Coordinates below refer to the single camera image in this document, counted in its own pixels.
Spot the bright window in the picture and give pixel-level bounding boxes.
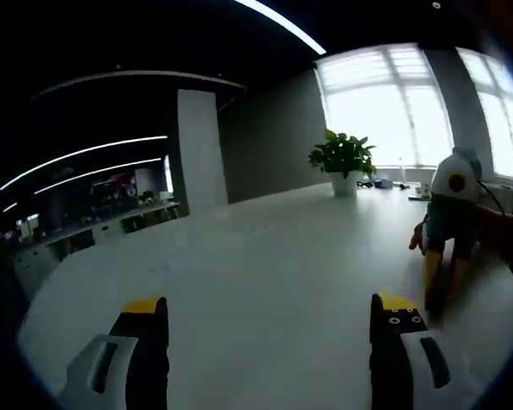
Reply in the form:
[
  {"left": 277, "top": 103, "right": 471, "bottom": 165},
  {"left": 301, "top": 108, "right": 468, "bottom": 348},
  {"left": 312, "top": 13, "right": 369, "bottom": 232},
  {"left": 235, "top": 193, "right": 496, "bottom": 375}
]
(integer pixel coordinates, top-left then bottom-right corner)
[
  {"left": 455, "top": 46, "right": 513, "bottom": 180},
  {"left": 315, "top": 42, "right": 454, "bottom": 170}
]

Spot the person's right hand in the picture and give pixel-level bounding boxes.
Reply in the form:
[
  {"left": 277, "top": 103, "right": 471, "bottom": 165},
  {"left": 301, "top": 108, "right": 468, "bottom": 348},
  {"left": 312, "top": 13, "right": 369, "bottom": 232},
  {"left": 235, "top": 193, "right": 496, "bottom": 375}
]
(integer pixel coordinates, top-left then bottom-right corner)
[{"left": 409, "top": 221, "right": 428, "bottom": 257}]

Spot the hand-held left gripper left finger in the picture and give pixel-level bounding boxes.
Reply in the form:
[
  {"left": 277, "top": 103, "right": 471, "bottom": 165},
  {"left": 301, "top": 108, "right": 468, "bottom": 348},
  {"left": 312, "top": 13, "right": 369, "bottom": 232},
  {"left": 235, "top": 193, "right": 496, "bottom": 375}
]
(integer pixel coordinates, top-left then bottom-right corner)
[{"left": 57, "top": 296, "right": 171, "bottom": 410}]

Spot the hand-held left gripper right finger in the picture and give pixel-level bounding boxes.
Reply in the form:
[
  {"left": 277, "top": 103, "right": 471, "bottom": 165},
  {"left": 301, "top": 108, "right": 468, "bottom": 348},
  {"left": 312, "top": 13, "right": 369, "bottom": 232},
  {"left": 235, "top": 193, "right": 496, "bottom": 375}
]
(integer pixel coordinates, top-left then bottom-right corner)
[{"left": 369, "top": 292, "right": 486, "bottom": 410}]

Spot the white plant pot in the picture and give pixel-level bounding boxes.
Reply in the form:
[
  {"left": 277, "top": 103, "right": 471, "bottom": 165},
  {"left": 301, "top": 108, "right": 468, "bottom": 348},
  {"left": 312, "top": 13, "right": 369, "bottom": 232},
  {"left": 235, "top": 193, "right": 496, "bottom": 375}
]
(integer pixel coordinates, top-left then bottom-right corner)
[{"left": 329, "top": 170, "right": 360, "bottom": 197}]

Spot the straight ceiling light strip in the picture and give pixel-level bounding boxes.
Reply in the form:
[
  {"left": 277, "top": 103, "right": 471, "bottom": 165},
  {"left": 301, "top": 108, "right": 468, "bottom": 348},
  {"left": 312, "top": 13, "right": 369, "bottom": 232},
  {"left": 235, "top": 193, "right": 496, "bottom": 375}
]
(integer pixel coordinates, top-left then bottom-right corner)
[{"left": 234, "top": 0, "right": 328, "bottom": 56}]

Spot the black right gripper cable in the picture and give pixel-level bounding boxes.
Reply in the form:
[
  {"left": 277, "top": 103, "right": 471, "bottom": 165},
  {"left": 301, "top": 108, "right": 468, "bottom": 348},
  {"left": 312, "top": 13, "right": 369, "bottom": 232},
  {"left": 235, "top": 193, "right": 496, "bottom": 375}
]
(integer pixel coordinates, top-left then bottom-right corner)
[{"left": 476, "top": 179, "right": 508, "bottom": 217}]

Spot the row of white office desks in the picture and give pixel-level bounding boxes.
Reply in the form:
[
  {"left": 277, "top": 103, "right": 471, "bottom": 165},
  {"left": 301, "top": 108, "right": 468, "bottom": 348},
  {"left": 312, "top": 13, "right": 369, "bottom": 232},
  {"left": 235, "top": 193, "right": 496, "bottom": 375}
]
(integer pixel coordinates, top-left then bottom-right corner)
[{"left": 12, "top": 200, "right": 180, "bottom": 261}]

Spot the green potted plant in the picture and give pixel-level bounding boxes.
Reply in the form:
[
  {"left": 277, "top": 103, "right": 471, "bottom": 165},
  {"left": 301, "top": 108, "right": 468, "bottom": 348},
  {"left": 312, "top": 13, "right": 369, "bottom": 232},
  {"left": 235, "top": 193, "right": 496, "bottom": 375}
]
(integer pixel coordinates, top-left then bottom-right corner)
[{"left": 308, "top": 129, "right": 377, "bottom": 180}]

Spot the curved ceiling light strip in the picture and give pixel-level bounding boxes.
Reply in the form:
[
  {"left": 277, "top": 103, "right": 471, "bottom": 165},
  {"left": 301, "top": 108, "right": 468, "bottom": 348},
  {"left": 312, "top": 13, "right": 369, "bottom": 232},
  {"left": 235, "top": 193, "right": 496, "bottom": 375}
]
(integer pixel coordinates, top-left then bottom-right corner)
[
  {"left": 0, "top": 135, "right": 168, "bottom": 191},
  {"left": 33, "top": 157, "right": 163, "bottom": 196}
]

